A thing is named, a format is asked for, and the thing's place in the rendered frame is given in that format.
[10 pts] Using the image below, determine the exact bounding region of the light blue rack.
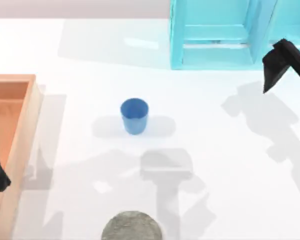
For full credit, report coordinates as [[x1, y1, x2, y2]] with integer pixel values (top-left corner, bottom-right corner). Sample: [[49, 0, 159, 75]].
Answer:
[[168, 0, 300, 71]]

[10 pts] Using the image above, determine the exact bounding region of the blue cup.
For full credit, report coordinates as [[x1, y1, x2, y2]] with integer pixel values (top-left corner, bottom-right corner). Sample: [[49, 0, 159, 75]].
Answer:
[[119, 97, 150, 136]]

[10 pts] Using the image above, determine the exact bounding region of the grey round coaster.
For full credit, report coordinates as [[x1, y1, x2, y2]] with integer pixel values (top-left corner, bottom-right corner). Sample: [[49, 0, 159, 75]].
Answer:
[[100, 210, 164, 240]]

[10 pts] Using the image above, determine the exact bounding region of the shallow salmon-coloured box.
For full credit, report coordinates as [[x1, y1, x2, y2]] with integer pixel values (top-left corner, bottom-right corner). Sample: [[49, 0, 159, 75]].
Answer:
[[0, 74, 46, 240]]

